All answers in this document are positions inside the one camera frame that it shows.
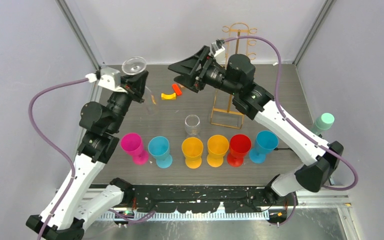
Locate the orange block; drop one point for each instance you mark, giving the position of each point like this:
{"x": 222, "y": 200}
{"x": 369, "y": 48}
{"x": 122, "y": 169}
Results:
{"x": 177, "y": 89}

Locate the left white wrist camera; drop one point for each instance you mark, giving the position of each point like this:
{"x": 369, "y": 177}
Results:
{"x": 107, "y": 78}

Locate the yellow wine glass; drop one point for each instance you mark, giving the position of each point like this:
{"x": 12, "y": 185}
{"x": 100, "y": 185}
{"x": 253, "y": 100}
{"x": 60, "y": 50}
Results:
{"x": 217, "y": 146}
{"x": 192, "y": 149}

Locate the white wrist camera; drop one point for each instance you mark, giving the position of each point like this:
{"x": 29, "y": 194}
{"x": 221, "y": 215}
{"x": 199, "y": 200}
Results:
{"x": 107, "y": 78}
{"x": 218, "y": 51}

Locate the gold wine glass rack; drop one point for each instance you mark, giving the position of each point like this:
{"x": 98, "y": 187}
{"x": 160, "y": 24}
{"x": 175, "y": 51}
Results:
{"x": 224, "y": 112}

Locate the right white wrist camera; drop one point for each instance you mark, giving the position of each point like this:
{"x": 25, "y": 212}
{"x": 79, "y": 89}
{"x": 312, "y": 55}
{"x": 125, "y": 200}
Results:
{"x": 218, "y": 51}

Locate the pink plastic wine glass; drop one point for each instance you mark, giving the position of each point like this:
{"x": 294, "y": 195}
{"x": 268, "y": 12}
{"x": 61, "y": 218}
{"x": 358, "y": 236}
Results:
{"x": 133, "y": 145}

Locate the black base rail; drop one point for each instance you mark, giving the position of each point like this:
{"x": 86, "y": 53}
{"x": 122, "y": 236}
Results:
{"x": 198, "y": 203}

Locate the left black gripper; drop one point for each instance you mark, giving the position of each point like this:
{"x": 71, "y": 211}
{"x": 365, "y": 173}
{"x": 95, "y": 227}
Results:
{"x": 134, "y": 85}

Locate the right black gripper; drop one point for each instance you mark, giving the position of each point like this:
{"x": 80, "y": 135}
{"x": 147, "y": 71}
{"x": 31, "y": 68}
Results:
{"x": 189, "y": 67}

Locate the mint green bottle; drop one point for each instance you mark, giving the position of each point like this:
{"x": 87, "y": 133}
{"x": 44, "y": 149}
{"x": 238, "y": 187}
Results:
{"x": 323, "y": 123}

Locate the clear wine glass front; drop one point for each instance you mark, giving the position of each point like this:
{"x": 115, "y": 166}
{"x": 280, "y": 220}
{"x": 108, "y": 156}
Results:
{"x": 192, "y": 125}

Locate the yellow arch block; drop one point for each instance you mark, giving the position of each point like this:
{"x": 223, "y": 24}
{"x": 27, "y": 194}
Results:
{"x": 165, "y": 96}

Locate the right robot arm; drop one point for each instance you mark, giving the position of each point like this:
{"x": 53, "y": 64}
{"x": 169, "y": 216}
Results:
{"x": 319, "y": 157}

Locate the red plastic wine glass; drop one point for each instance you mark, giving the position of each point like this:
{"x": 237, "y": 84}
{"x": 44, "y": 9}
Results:
{"x": 239, "y": 146}

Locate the blue wine glass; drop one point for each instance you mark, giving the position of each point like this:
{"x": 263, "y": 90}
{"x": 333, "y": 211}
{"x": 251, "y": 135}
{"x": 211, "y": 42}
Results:
{"x": 159, "y": 148}
{"x": 265, "y": 142}

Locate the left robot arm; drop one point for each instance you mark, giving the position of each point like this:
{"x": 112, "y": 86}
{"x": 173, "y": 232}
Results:
{"x": 65, "y": 218}

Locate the clear wine glass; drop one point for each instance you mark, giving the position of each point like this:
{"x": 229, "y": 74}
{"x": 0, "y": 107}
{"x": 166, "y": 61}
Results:
{"x": 134, "y": 66}
{"x": 192, "y": 125}

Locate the yellow wine glass front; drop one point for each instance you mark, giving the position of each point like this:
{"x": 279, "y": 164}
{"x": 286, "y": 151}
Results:
{"x": 217, "y": 146}

